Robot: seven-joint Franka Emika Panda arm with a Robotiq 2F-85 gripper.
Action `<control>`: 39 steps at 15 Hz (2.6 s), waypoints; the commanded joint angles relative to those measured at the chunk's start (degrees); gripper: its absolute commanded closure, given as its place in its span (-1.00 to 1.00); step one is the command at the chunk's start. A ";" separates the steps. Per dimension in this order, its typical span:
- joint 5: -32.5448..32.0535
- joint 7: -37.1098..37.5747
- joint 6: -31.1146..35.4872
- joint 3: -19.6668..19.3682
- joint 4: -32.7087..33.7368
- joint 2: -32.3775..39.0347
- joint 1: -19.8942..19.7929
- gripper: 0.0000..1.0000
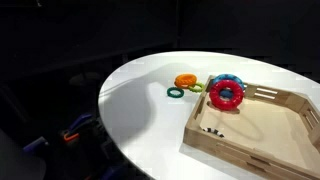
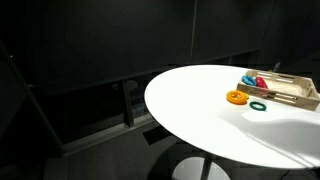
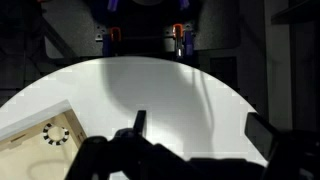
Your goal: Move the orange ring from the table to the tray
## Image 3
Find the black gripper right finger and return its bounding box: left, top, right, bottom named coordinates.
left=244, top=112, right=320, bottom=180

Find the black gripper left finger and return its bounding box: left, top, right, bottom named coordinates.
left=64, top=109, right=208, bottom=180

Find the light wooden tray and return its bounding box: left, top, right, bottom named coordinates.
left=0, top=99, right=88, bottom=180

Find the small purple clamp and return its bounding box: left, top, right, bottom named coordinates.
left=178, top=0, right=191, bottom=10
left=106, top=0, right=120, bottom=12

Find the black and white striped ring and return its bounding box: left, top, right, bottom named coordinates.
left=42, top=122, right=70, bottom=147

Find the purple clamp with orange handle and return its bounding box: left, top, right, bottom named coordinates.
left=101, top=26, right=123, bottom=58
left=171, top=23, right=195, bottom=61

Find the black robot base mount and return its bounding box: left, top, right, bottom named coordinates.
left=89, top=0, right=201, bottom=53

